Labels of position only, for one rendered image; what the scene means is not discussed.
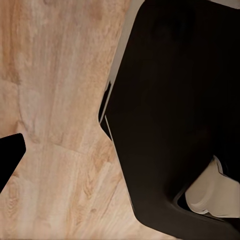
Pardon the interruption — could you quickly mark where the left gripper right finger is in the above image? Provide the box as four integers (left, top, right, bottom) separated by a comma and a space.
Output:
224, 132, 240, 173

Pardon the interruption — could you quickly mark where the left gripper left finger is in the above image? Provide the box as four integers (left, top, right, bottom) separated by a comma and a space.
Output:
0, 133, 26, 193

